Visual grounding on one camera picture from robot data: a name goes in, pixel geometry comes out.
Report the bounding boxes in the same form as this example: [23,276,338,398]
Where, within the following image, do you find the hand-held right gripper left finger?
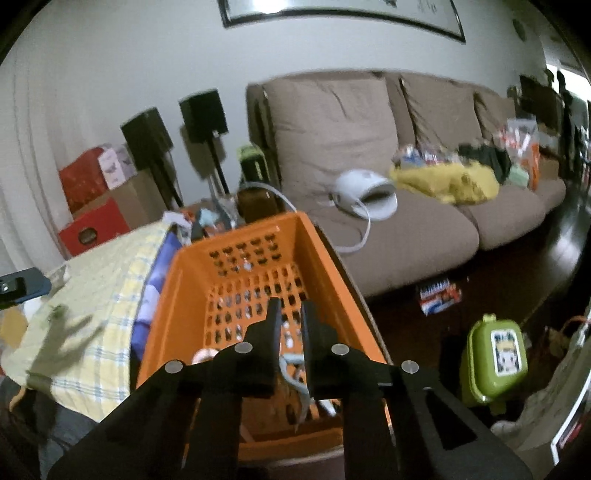
[46,296,283,480]

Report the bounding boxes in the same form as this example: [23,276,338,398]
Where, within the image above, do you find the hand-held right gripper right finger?
[300,299,534,480]

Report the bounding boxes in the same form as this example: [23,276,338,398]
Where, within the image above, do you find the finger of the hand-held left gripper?
[0,268,51,310]

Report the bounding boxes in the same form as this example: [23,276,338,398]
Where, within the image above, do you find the grey clothes peg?
[277,353,312,425]

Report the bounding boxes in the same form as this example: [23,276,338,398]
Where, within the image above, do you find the orange plastic basket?
[136,211,393,462]

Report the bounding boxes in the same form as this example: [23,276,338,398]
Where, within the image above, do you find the yellow plaid tablecloth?
[0,220,181,423]

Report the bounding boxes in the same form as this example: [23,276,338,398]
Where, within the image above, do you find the red gift box round label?
[58,198,131,257]

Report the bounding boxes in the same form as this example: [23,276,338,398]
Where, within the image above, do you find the plain red gift box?
[59,147,109,213]

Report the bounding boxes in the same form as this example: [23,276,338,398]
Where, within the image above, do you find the white curtain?
[0,60,70,278]

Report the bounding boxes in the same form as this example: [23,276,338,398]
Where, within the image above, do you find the dark wooden box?
[236,185,289,224]

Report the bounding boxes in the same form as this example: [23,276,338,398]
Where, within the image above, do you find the purple printed blanket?
[131,231,183,361]

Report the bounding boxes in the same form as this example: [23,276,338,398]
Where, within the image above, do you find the red blue packet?
[418,277,464,317]

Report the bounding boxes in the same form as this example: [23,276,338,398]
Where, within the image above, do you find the large cardboard box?
[71,168,169,227]

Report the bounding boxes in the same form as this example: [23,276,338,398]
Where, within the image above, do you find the small white pink box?
[98,144,137,189]

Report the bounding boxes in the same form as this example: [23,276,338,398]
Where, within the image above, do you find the brown sofa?
[246,69,568,298]

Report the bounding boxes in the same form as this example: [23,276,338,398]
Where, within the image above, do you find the white domed appliance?
[333,169,398,220]

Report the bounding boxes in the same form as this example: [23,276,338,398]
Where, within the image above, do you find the green lunch box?
[462,314,529,407]

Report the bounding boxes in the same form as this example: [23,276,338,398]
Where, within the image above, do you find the black speaker on stand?
[121,108,185,208]
[179,89,230,195]

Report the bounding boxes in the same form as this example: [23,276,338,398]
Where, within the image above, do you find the yellow cloth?
[390,161,500,205]

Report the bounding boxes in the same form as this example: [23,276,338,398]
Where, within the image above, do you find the large brown sofa cushion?
[263,76,400,199]

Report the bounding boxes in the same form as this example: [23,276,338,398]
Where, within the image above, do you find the colourful packet pile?
[392,145,458,168]

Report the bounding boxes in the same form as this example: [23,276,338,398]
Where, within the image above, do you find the white bag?
[492,332,591,467]

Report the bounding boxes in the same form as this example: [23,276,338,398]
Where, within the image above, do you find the black cloth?
[457,144,513,183]

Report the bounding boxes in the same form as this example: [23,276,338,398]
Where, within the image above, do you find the medium brown sofa cushion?
[401,74,485,148]

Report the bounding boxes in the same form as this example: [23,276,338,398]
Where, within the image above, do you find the orange white packet pile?
[501,117,541,190]

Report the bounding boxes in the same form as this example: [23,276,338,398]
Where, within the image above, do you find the small brown sofa cushion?
[473,90,518,139]

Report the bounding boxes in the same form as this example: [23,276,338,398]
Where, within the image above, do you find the white cable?
[240,181,372,254]

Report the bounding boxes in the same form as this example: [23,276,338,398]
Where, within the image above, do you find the framed wall painting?
[218,0,467,44]

